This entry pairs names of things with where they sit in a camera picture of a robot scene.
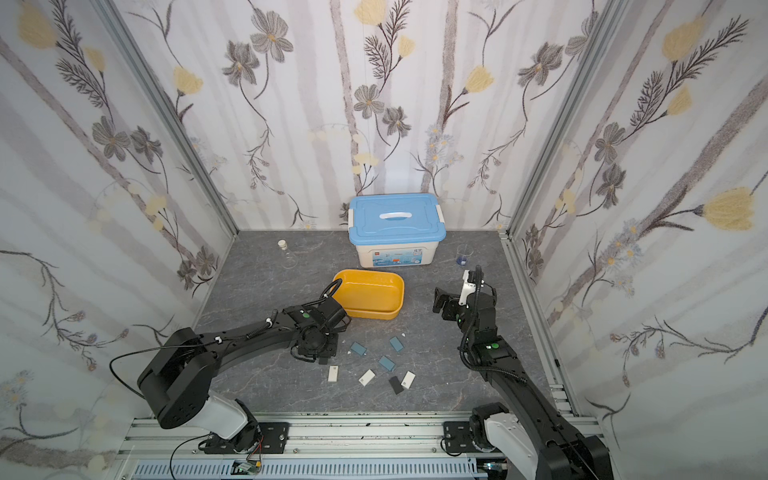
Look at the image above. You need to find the white eraser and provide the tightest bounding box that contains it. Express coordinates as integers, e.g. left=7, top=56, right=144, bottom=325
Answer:
left=358, top=370, right=375, bottom=386
left=327, top=365, right=339, bottom=383
left=401, top=371, right=415, bottom=389

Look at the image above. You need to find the teal eraser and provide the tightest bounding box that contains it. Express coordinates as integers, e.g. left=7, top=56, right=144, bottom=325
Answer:
left=350, top=342, right=367, bottom=356
left=379, top=356, right=396, bottom=372
left=390, top=337, right=404, bottom=352

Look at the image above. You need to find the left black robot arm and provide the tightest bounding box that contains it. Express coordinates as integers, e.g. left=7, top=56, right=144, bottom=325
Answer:
left=114, top=279, right=350, bottom=454

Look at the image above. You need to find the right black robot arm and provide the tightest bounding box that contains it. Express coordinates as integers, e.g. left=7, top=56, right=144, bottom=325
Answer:
left=433, top=266, right=614, bottom=479

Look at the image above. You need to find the blue lidded storage box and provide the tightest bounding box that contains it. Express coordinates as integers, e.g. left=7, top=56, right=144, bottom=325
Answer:
left=348, top=193, right=447, bottom=268

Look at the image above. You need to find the yellow plastic tub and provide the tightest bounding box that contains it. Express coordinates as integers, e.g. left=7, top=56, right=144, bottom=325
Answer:
left=333, top=269, right=405, bottom=321

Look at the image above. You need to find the clear flask with stopper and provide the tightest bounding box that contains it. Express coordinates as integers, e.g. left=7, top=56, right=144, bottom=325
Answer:
left=278, top=239, right=298, bottom=269

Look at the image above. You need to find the small circuit board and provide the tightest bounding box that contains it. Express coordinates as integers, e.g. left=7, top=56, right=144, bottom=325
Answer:
left=232, top=460, right=262, bottom=476

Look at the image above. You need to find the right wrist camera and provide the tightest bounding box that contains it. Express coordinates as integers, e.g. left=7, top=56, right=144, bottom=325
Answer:
left=458, top=269, right=484, bottom=306

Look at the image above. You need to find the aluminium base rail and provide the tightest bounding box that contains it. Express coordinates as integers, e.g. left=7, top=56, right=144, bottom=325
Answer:
left=107, top=412, right=526, bottom=479

